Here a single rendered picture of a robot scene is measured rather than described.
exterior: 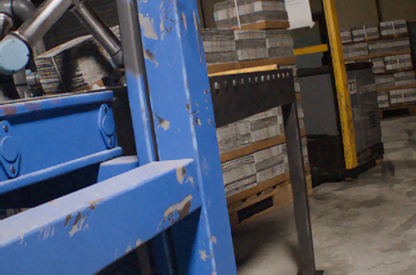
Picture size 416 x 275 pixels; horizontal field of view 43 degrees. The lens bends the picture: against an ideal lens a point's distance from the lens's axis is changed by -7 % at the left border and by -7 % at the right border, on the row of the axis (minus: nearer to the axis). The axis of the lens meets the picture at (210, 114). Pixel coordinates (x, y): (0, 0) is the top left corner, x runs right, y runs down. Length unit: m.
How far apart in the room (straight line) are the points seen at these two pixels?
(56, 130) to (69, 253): 0.28
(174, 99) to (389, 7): 8.66
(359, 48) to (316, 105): 3.68
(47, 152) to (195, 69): 0.20
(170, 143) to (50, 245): 0.29
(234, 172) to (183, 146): 2.35
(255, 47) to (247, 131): 0.50
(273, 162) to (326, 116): 0.83
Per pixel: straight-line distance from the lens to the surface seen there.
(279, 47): 3.49
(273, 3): 3.52
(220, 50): 3.02
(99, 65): 2.48
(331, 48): 3.76
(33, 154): 0.65
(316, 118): 4.04
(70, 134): 0.71
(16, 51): 1.95
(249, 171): 3.12
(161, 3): 0.67
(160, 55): 0.67
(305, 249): 2.13
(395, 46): 7.59
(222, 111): 1.32
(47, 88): 2.70
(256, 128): 3.20
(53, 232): 0.42
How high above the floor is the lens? 0.78
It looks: 3 degrees down
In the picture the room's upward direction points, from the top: 8 degrees counter-clockwise
